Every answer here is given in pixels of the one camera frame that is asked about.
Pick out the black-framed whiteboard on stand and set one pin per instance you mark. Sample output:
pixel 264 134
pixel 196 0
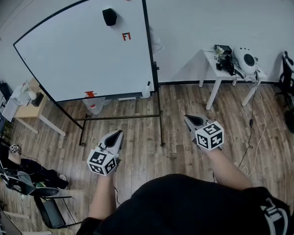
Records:
pixel 88 57

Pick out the black folding chair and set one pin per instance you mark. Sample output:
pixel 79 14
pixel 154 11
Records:
pixel 51 214

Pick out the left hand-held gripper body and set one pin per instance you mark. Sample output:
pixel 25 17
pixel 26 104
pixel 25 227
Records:
pixel 98 160

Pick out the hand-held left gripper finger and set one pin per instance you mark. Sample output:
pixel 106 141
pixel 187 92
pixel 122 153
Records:
pixel 104 140
pixel 118 148

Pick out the person's black shirt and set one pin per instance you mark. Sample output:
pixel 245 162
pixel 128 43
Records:
pixel 186 204

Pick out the clear plastic bag red label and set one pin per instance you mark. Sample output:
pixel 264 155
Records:
pixel 95 105

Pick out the person's right forearm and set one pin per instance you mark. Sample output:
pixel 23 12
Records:
pixel 225 170

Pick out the red and black tape mark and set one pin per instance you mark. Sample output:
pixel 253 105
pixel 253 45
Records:
pixel 126 36

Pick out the small black box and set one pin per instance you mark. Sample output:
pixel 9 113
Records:
pixel 37 100

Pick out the white plastic bag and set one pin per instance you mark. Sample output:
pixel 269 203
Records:
pixel 156 41

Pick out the white plastic tube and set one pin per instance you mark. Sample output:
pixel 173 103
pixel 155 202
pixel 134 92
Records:
pixel 148 84

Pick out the black whiteboard eraser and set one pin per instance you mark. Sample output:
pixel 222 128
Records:
pixel 109 16

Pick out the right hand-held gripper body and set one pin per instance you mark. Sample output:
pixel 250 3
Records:
pixel 208 136

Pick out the small black chair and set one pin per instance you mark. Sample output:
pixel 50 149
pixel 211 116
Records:
pixel 5 89

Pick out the clear plastic cup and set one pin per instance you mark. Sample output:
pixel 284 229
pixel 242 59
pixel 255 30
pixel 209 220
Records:
pixel 145 94

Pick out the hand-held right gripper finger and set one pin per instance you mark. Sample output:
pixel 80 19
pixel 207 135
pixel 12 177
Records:
pixel 190 127
pixel 207 120

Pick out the wooden table white legs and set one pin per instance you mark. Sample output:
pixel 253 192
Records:
pixel 29 111

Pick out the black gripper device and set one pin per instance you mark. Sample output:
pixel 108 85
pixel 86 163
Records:
pixel 226 63

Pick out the person's left forearm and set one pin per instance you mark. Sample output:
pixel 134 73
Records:
pixel 103 195

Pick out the white paper stack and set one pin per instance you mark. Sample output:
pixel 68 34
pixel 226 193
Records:
pixel 14 104

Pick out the white flower bunch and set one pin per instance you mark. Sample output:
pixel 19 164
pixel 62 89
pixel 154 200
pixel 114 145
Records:
pixel 28 89

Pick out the small pale plant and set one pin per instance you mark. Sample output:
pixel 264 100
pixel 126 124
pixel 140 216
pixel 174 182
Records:
pixel 219 51

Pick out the white rounded device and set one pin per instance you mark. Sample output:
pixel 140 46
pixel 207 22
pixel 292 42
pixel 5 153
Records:
pixel 245 60

